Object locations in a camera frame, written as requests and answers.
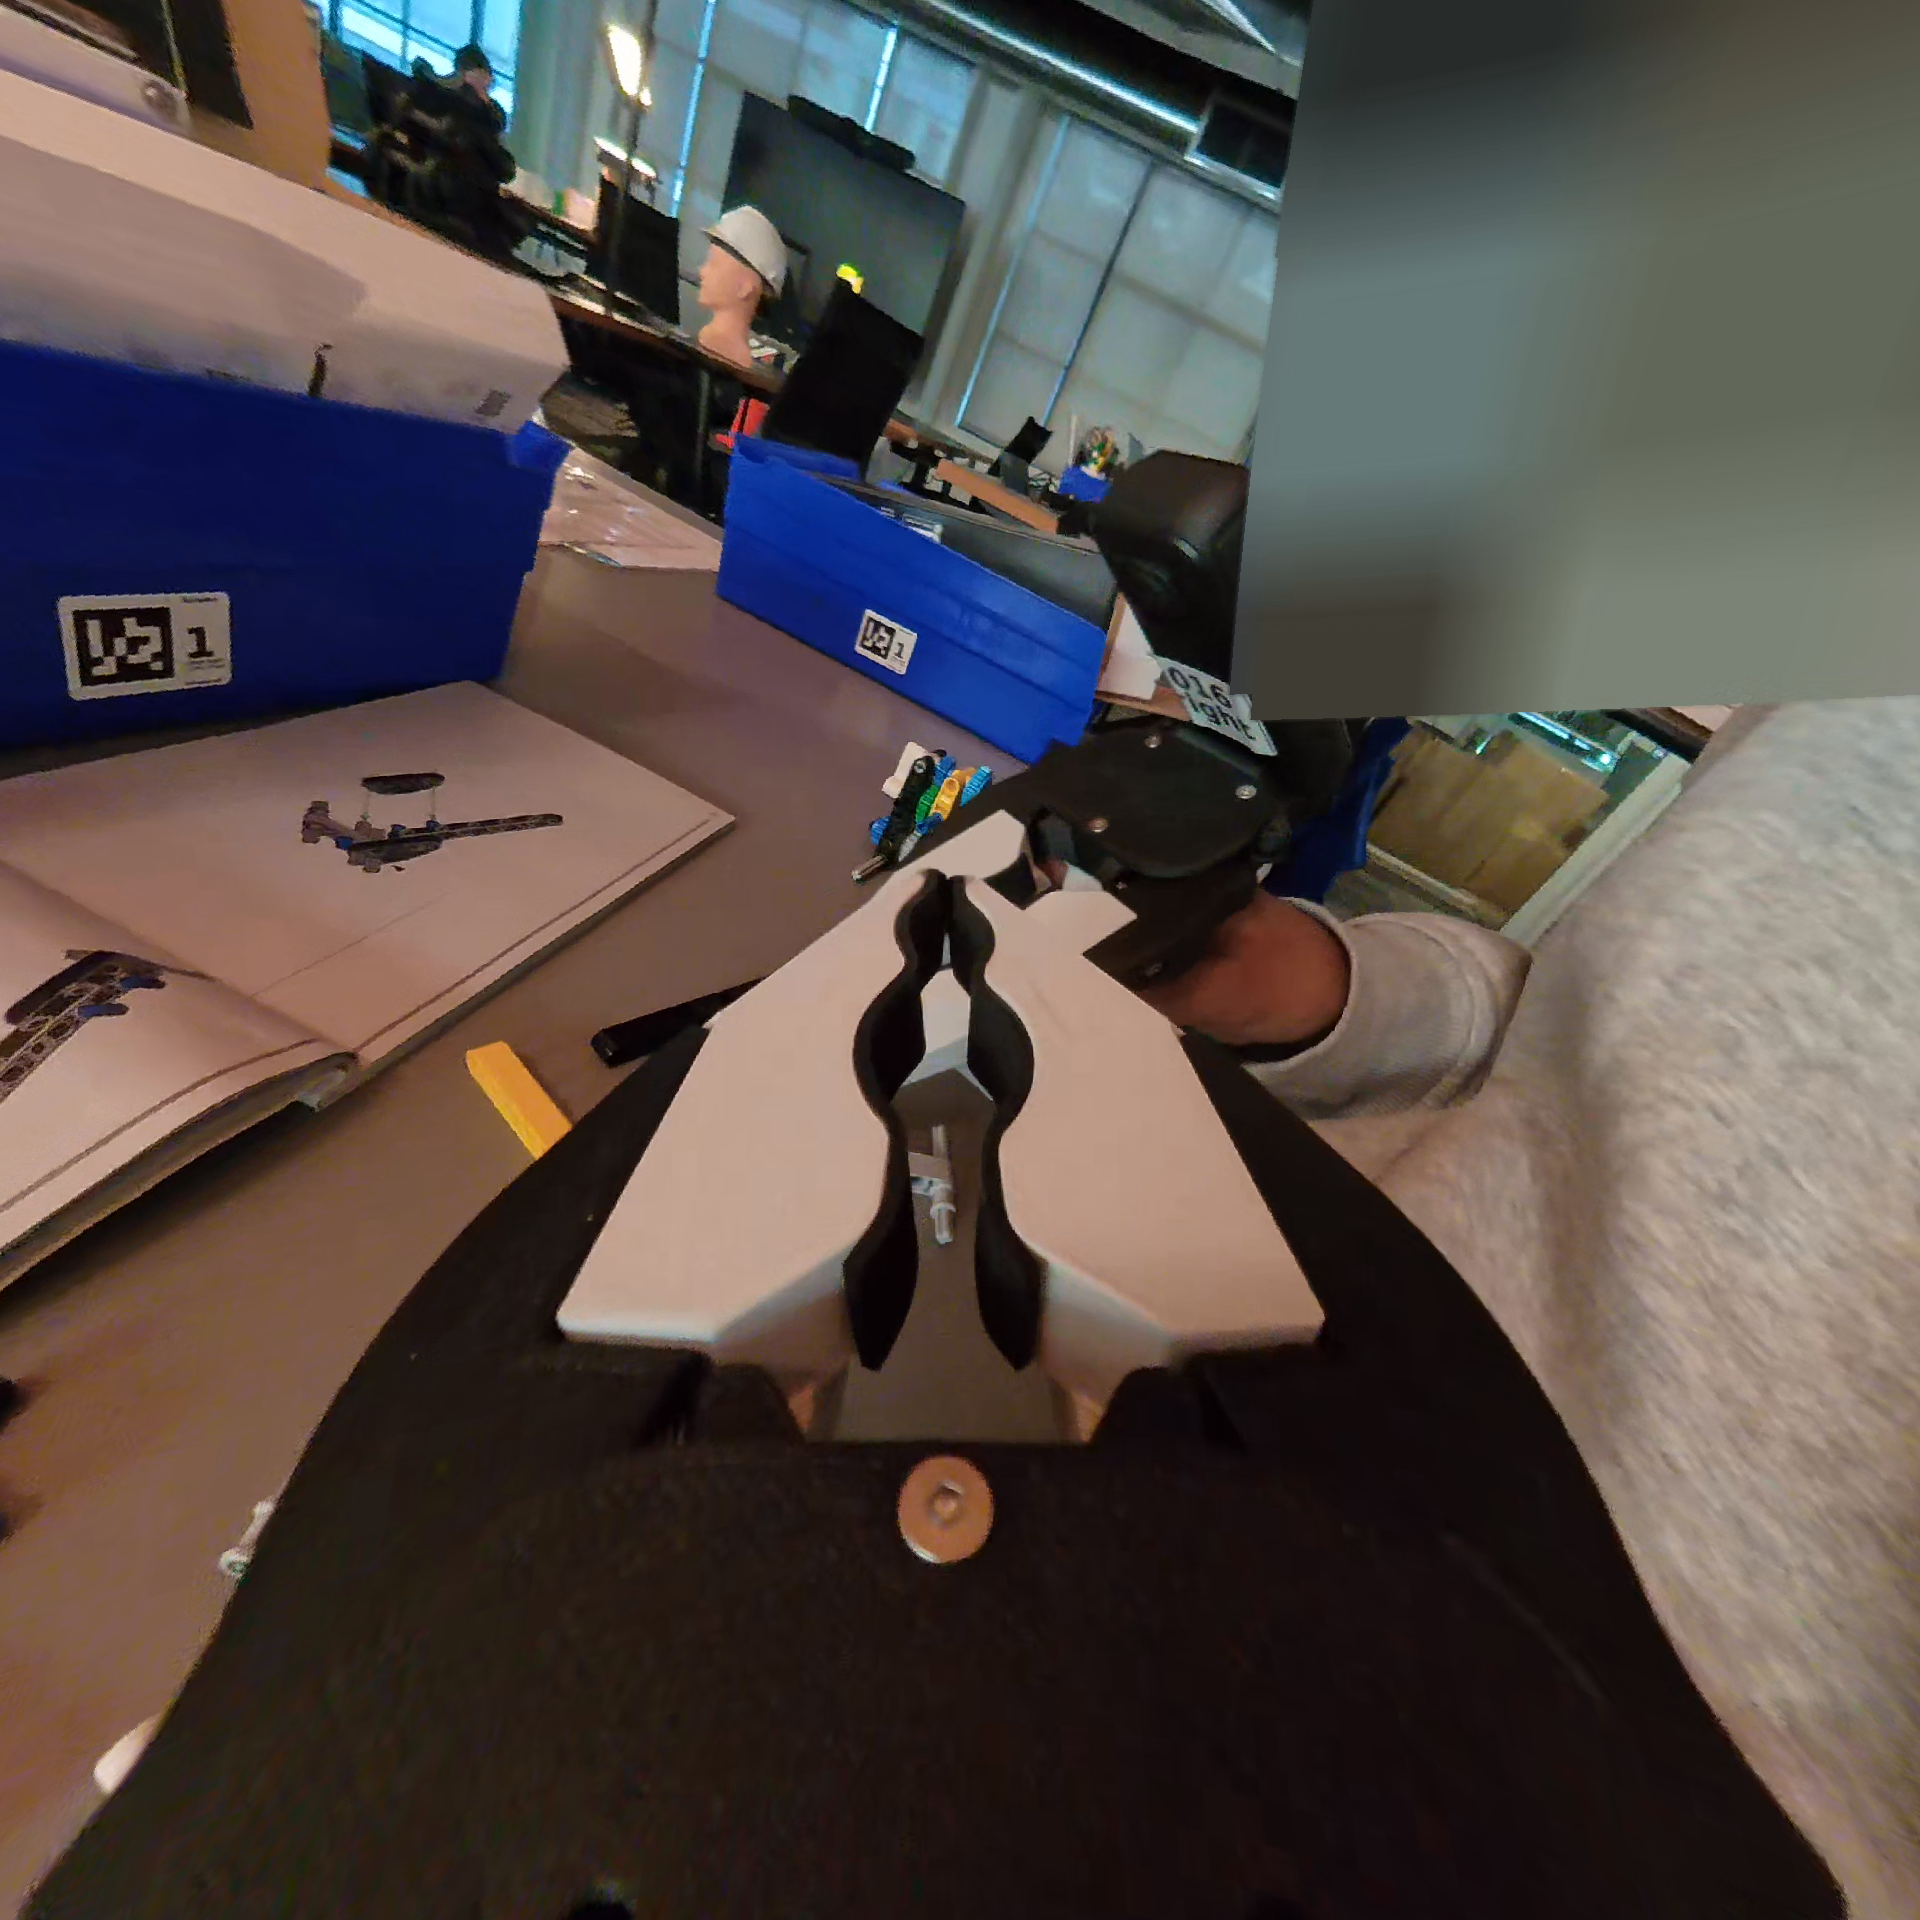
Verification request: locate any yellow lego beam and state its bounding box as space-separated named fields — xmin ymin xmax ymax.
xmin=461 ymin=1039 xmax=578 ymax=1164

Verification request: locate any person's grey sweatshirt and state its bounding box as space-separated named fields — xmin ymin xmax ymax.
xmin=1290 ymin=702 xmax=1920 ymax=1920

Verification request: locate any open lego instruction booklet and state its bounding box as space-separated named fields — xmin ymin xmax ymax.
xmin=0 ymin=681 xmax=740 ymax=1295

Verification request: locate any clear plastic bag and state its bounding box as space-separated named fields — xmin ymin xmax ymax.
xmin=538 ymin=449 xmax=725 ymax=577

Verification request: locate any cardboard box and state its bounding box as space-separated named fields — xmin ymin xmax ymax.
xmin=1096 ymin=590 xmax=1190 ymax=718

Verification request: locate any wooden office desk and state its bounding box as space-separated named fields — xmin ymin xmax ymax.
xmin=538 ymin=274 xmax=1085 ymax=538

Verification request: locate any black panel tan frame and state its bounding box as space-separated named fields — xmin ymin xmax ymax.
xmin=0 ymin=0 xmax=336 ymax=193

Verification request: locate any black computer monitor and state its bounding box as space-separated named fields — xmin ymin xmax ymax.
xmin=762 ymin=274 xmax=929 ymax=478

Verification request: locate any small blue plastic bin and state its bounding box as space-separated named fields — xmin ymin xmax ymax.
xmin=717 ymin=433 xmax=1115 ymax=770

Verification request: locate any pile of coloured lego pieces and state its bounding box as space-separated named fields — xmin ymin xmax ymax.
xmin=853 ymin=739 xmax=998 ymax=883

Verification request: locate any large black television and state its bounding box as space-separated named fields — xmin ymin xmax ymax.
xmin=725 ymin=87 xmax=971 ymax=349

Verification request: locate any large blue plastic bin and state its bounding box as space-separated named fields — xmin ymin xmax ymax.
xmin=0 ymin=335 xmax=576 ymax=753

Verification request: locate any mannequin head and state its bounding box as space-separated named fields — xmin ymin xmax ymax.
xmin=696 ymin=246 xmax=785 ymax=373

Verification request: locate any stack of cardboard boxes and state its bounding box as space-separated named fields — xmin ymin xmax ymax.
xmin=1370 ymin=718 xmax=1641 ymax=921

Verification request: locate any white hard hat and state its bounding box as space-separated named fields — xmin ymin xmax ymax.
xmin=699 ymin=201 xmax=796 ymax=302

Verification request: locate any person's right hand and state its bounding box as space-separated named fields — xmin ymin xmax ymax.
xmin=1182 ymin=892 xmax=1353 ymax=1051

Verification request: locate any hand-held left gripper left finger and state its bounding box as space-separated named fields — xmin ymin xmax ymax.
xmin=557 ymin=870 xmax=955 ymax=1442

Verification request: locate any person's right forearm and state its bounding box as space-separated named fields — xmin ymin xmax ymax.
xmin=1236 ymin=895 xmax=1537 ymax=1122

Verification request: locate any white chevron print booklet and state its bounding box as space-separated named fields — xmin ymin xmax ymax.
xmin=0 ymin=132 xmax=365 ymax=410

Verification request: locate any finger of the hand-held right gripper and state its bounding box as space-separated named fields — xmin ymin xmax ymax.
xmin=896 ymin=809 xmax=1069 ymax=906
xmin=995 ymin=883 xmax=1137 ymax=973

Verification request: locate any floor lamp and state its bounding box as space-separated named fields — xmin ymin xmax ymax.
xmin=597 ymin=19 xmax=666 ymax=290

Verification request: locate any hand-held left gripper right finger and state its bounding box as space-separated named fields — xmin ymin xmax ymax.
xmin=950 ymin=878 xmax=1325 ymax=1441

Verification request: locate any white barcode booklet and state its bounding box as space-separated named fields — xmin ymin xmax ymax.
xmin=299 ymin=225 xmax=576 ymax=441

